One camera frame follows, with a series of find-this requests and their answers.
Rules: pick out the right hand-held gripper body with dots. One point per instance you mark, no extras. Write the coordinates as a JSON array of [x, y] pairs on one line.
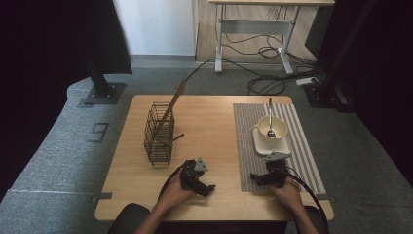
[[276, 172]]

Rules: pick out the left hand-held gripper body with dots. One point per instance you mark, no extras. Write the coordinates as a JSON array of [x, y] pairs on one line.
[[190, 174]]

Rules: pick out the white square plate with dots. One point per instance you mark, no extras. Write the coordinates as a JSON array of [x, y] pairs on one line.
[[269, 148]]

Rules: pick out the brown wooden chopstick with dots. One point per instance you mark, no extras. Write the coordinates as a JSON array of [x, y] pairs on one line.
[[177, 137], [172, 104]]

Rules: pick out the person's left hand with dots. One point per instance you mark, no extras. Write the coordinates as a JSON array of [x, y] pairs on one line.
[[173, 195]]

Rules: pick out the person's right hand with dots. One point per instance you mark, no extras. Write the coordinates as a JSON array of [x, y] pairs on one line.
[[290, 196]]

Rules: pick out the grey striped woven placemat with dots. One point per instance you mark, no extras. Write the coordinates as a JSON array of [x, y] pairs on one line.
[[246, 136]]

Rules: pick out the cream ceramic bowl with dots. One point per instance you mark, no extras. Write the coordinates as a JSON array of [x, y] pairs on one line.
[[280, 128]]

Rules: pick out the metal spoon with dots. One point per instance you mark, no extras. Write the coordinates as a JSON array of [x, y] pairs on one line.
[[270, 110]]

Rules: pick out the black metal stand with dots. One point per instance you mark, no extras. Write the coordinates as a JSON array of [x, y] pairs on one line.
[[324, 96], [104, 94]]

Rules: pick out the small black block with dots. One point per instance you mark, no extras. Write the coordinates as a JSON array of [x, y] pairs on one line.
[[101, 196]]

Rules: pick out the white power strip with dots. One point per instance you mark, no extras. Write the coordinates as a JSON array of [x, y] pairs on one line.
[[307, 81]]

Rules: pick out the black curtain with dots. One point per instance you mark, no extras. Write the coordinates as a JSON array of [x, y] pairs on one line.
[[389, 97], [32, 65]]

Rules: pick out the white desk frame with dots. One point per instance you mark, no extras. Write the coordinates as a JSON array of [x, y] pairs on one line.
[[256, 26]]

